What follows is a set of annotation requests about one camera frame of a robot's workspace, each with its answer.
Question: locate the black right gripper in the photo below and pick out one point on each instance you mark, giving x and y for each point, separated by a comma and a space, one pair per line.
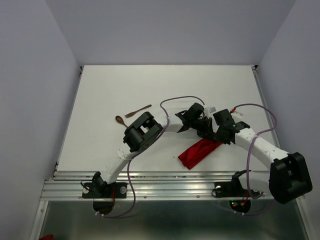
220, 138

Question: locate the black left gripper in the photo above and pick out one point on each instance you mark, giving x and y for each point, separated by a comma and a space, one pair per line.
207, 132

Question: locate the red cloth napkin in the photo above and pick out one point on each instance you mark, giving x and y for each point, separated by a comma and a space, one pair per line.
197, 152

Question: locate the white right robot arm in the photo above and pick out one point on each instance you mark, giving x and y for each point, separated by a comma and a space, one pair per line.
287, 176

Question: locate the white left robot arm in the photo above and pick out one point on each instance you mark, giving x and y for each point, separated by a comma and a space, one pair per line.
147, 129

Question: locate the dark wooden fork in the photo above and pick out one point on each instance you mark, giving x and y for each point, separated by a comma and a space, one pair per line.
131, 114

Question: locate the dark wooden spoon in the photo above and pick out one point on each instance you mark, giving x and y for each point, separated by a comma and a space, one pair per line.
120, 120

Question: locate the red object bottom left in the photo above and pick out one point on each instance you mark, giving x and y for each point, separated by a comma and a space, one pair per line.
47, 237

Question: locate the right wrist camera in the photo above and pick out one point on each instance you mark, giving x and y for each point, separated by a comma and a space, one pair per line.
237, 116

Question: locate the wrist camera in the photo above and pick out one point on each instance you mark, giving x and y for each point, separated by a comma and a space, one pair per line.
208, 111
237, 116

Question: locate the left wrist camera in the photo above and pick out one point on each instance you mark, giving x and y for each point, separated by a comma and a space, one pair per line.
208, 111

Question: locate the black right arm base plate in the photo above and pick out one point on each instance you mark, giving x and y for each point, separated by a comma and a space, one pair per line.
228, 189

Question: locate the aluminium right side rail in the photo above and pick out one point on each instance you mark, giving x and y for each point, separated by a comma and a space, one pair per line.
271, 135

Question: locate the aluminium rail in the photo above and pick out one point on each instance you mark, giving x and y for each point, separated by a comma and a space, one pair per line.
65, 121
271, 135

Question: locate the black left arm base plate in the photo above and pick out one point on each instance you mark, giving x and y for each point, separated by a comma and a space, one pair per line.
116, 190

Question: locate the aluminium left side rail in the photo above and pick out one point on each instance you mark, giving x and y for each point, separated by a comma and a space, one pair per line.
65, 121

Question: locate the aluminium front rail frame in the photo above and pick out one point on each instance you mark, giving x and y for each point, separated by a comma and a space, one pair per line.
148, 186

